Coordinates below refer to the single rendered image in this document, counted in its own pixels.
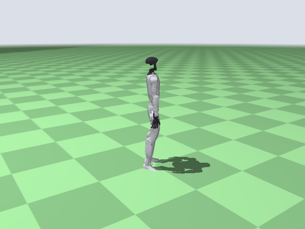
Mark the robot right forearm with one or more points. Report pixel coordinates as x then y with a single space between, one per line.
156 105

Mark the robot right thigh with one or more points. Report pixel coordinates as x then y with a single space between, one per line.
153 131

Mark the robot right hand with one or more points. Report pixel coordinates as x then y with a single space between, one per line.
155 122

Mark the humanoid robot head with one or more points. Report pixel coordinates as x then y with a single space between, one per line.
151 61

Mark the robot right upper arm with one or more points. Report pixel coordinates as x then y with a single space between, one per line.
154 81

